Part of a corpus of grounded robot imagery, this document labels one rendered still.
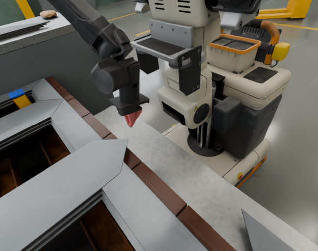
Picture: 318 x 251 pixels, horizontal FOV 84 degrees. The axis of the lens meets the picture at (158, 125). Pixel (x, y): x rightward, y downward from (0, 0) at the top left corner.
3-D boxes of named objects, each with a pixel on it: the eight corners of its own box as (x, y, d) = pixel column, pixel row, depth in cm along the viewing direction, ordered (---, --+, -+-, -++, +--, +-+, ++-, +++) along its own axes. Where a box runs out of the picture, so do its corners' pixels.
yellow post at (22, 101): (38, 129, 94) (13, 99, 81) (35, 125, 97) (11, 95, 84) (47, 124, 96) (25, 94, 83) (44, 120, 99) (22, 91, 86)
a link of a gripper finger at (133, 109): (142, 129, 56) (143, 103, 51) (123, 137, 52) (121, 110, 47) (130, 119, 60) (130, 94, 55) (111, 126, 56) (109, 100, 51)
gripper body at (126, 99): (150, 104, 53) (151, 80, 49) (120, 114, 47) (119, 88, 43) (137, 96, 57) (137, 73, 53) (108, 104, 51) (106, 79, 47)
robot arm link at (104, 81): (121, 27, 43) (104, 49, 49) (85, 31, 35) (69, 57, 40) (150, 68, 45) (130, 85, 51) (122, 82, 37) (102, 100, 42)
